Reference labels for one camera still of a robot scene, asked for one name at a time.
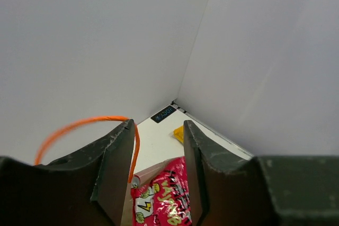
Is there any red foil snack packet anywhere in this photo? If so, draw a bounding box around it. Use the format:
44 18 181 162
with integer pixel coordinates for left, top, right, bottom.
130 157 192 225

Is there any yellow snack packet far right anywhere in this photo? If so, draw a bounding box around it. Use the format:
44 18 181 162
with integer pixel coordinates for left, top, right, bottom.
173 126 184 144

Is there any blue logo sticker right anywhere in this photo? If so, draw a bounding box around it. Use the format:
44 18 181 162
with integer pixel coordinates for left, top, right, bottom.
151 105 176 123

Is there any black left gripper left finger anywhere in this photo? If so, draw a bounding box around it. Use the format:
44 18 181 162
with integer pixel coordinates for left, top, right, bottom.
0 119 136 226

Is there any cream bear paper bag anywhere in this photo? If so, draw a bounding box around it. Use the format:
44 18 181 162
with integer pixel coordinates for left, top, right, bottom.
34 115 173 226

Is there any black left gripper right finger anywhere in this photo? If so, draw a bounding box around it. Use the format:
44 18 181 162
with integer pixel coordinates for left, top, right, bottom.
183 121 338 225

